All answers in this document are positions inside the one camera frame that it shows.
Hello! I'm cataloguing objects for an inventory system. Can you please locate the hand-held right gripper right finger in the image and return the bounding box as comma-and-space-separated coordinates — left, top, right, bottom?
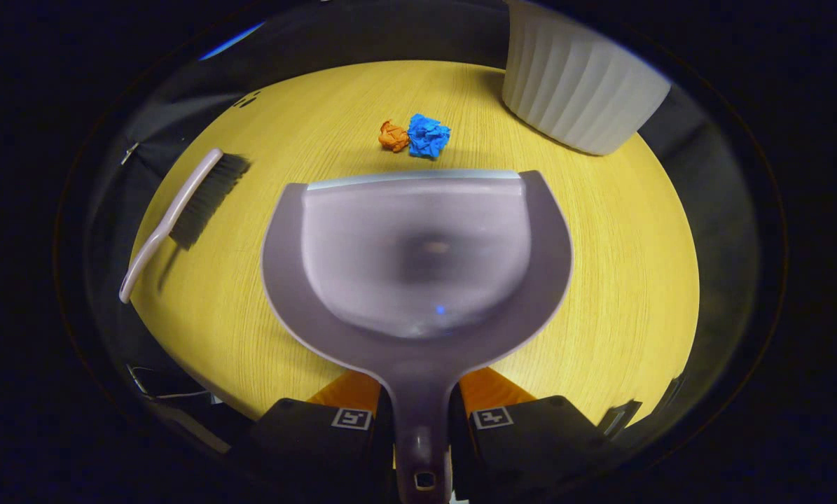
450, 367, 605, 504

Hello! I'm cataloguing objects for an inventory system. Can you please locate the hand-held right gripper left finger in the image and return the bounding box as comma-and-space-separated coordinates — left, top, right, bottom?
240, 370, 398, 504

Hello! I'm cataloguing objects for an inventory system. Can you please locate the lilac plastic dustpan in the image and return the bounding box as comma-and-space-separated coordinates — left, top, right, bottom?
261, 169, 575, 504

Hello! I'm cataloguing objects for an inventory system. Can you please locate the lilac small broom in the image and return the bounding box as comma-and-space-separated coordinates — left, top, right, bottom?
118, 148, 251, 305

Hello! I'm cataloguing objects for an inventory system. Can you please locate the orange paper trash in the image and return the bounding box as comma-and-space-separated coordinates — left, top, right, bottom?
378, 120, 411, 153

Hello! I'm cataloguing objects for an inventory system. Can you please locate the blue paper trash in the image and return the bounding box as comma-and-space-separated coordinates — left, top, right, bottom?
407, 113, 452, 160

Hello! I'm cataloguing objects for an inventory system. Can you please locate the white ribbed garbage bin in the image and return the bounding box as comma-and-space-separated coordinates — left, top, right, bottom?
501, 0, 672, 157

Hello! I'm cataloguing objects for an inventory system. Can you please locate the yellow wooden desktop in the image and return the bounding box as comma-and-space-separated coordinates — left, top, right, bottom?
129, 59, 701, 429

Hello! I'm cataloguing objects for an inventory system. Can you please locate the black desk clamp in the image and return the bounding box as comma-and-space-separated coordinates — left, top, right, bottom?
598, 399, 644, 440

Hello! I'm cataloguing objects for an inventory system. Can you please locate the thin white cable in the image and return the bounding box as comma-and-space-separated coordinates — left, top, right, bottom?
127, 363, 213, 407

